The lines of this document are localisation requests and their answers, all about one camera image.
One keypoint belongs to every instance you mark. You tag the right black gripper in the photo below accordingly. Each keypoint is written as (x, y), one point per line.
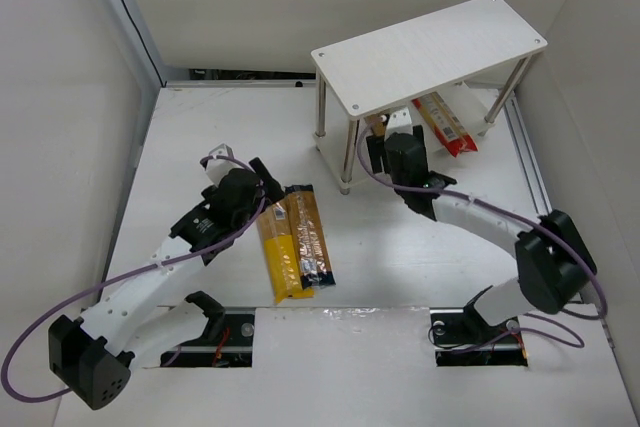
(382, 148)

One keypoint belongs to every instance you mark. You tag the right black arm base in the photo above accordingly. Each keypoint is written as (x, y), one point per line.
(462, 339)

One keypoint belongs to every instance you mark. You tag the brown spaghetti bag blue ends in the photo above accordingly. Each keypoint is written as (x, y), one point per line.
(378, 124)

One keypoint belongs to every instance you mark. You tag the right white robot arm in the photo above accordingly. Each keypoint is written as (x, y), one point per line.
(552, 261)

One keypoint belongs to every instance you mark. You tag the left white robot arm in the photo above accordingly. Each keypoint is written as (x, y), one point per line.
(95, 354)

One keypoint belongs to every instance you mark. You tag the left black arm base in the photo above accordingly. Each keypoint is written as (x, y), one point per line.
(225, 342)

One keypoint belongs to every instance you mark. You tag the red spaghetti bag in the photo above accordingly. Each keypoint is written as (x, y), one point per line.
(444, 124)

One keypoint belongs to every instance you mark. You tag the white two-tier shelf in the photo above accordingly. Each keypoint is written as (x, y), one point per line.
(472, 54)

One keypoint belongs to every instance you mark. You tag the brown spaghetti bag dark ends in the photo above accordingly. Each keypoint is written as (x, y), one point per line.
(308, 236)

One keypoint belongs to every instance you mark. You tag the yellow spaghetti bag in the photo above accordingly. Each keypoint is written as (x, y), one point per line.
(280, 254)

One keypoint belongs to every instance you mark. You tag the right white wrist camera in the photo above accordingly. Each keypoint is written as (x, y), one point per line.
(398, 122)

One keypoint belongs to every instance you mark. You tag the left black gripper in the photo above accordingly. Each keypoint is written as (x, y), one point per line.
(257, 182)

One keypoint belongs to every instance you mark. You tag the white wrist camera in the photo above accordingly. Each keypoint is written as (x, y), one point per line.
(217, 163)
(398, 122)

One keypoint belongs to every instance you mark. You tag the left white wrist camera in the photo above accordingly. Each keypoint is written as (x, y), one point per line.
(217, 163)

